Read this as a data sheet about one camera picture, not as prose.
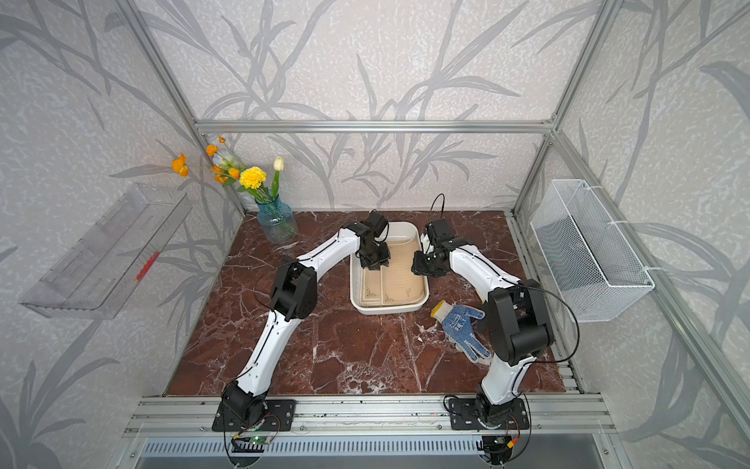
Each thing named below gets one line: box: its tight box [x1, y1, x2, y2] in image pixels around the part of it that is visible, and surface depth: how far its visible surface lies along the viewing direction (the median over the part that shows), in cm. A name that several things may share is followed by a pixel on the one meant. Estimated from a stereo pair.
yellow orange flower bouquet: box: [171, 134, 285, 202], surface depth 94 cm
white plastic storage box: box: [349, 220, 430, 316], surface depth 98 cm
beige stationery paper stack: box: [359, 238, 425, 307], surface depth 98 cm
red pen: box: [134, 251, 161, 283], surface depth 67 cm
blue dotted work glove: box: [430, 299, 492, 363], surface depth 91 cm
